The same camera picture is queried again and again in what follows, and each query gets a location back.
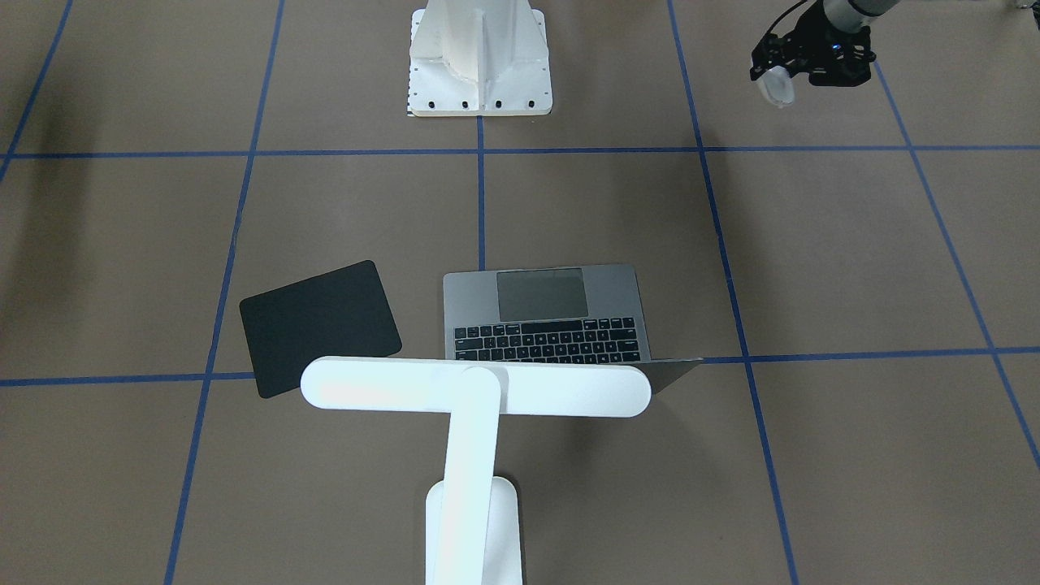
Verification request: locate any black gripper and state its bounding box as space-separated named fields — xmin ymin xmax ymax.
xmin=780 ymin=16 xmax=846 ymax=70

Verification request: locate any white computer mouse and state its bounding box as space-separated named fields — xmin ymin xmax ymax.
xmin=755 ymin=63 xmax=795 ymax=110

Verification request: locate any grey laptop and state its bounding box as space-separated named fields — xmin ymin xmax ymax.
xmin=442 ymin=263 xmax=702 ymax=393

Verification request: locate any black mouse pad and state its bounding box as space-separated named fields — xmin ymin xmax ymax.
xmin=238 ymin=260 xmax=404 ymax=399

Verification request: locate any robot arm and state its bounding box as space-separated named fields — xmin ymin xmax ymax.
xmin=784 ymin=1 xmax=898 ymax=76

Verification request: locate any white desk lamp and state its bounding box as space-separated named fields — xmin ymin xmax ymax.
xmin=301 ymin=357 xmax=651 ymax=584

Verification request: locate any white camera pole with base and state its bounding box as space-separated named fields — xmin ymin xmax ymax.
xmin=406 ymin=1 xmax=553 ymax=118

